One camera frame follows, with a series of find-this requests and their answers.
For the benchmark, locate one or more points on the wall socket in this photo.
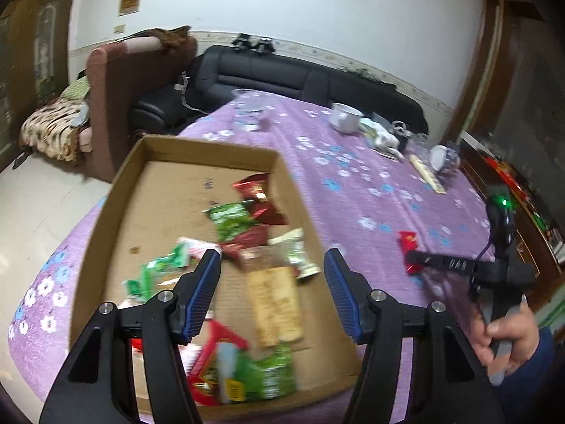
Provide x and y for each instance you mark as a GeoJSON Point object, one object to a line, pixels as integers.
{"type": "Point", "coordinates": [119, 28]}

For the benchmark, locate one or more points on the black gadget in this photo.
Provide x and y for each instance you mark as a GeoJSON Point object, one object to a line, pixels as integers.
{"type": "Point", "coordinates": [242, 42]}
{"type": "Point", "coordinates": [265, 44]}

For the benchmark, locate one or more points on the small green snack packet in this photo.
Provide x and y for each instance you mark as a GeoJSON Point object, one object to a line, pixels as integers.
{"type": "Point", "coordinates": [137, 287]}
{"type": "Point", "coordinates": [163, 265]}

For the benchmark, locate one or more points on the white mug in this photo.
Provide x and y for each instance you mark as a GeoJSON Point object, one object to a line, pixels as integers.
{"type": "Point", "coordinates": [344, 117]}

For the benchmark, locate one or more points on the upright clear plastic cup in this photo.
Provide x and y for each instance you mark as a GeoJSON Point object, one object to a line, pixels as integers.
{"type": "Point", "coordinates": [249, 101]}

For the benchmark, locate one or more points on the wooden cabinet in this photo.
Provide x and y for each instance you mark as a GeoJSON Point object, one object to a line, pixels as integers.
{"type": "Point", "coordinates": [529, 229]}

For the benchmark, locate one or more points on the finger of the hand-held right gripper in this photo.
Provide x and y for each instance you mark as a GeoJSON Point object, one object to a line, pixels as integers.
{"type": "Point", "coordinates": [441, 263]}

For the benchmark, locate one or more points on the yellow wall plaque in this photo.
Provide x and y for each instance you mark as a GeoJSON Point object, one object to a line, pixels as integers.
{"type": "Point", "coordinates": [129, 2]}

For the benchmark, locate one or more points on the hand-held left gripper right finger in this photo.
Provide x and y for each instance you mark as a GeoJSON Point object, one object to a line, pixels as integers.
{"type": "Point", "coordinates": [344, 296]}

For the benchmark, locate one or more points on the cardboard box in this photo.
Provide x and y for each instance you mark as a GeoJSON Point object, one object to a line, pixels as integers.
{"type": "Point", "coordinates": [176, 194]}

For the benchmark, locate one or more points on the long yellow packet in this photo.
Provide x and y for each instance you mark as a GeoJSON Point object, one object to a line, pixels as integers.
{"type": "Point", "coordinates": [426, 172]}

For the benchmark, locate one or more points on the row of colourful cabinet items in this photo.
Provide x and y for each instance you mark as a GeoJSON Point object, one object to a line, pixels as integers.
{"type": "Point", "coordinates": [525, 194]}

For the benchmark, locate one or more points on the wooden door frame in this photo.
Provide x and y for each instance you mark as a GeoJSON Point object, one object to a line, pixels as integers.
{"type": "Point", "coordinates": [490, 53]}

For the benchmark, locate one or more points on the brown patterned blanket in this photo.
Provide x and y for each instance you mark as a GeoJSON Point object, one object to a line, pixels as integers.
{"type": "Point", "coordinates": [48, 128]}

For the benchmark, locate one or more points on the person's right hand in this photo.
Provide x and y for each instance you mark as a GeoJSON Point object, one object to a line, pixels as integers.
{"type": "Point", "coordinates": [523, 335]}

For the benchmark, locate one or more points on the brown armchair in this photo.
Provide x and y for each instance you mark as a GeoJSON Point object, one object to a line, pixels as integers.
{"type": "Point", "coordinates": [119, 97]}

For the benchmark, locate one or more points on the white snack packet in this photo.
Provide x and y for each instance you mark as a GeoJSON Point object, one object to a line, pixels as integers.
{"type": "Point", "coordinates": [198, 246]}

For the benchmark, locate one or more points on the white crumpled cloth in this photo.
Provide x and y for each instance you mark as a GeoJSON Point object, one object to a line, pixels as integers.
{"type": "Point", "coordinates": [382, 134]}

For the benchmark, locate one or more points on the dark wooden wardrobe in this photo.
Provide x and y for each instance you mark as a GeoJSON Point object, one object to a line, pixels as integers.
{"type": "Point", "coordinates": [31, 53]}

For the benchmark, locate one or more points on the bright red snack packet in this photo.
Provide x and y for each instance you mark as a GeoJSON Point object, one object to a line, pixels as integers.
{"type": "Point", "coordinates": [408, 247]}
{"type": "Point", "coordinates": [216, 353]}

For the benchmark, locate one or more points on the brown cloth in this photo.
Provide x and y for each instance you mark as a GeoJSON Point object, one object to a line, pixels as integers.
{"type": "Point", "coordinates": [163, 35]}

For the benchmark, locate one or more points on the tipped clear plastic cup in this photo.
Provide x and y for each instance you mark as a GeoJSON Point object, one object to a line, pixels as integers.
{"type": "Point", "coordinates": [419, 141]}

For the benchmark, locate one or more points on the small black device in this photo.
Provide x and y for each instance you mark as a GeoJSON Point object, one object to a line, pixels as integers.
{"type": "Point", "coordinates": [401, 134]}

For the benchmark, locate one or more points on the purple floral tablecloth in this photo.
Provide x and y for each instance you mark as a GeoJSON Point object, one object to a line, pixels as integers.
{"type": "Point", "coordinates": [353, 185]}

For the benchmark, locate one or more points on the black leather sofa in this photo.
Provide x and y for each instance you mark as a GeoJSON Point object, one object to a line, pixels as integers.
{"type": "Point", "coordinates": [282, 79]}

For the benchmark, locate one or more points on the green cushion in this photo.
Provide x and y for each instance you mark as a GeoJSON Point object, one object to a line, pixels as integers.
{"type": "Point", "coordinates": [77, 88]}

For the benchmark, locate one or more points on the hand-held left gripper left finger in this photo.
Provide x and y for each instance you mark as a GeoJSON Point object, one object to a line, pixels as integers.
{"type": "Point", "coordinates": [201, 291]}

